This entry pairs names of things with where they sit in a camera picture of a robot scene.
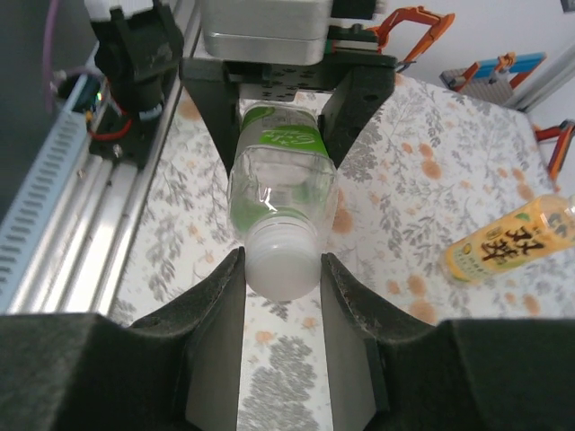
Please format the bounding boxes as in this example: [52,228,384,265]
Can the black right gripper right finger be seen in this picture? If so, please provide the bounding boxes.
[319,253,575,431]

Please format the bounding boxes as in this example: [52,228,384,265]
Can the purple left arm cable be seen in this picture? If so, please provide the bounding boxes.
[42,0,62,113]

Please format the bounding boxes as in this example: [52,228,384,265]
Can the slotted grey cable tray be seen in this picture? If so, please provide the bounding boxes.
[0,105,98,288]

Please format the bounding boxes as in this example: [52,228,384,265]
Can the white bottle cap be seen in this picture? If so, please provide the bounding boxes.
[244,219,321,303]

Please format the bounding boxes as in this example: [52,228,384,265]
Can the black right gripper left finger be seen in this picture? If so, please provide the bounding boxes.
[0,248,247,431]

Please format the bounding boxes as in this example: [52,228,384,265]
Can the aluminium frame post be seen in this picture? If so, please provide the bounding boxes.
[502,53,575,113]

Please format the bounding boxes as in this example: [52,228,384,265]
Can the clear bottle with green label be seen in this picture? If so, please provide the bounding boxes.
[226,101,341,270]

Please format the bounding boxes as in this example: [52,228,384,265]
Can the small electronics board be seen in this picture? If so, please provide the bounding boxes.
[53,71,107,122]

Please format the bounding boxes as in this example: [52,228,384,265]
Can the yellow tea bottle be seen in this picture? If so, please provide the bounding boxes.
[442,192,575,286]

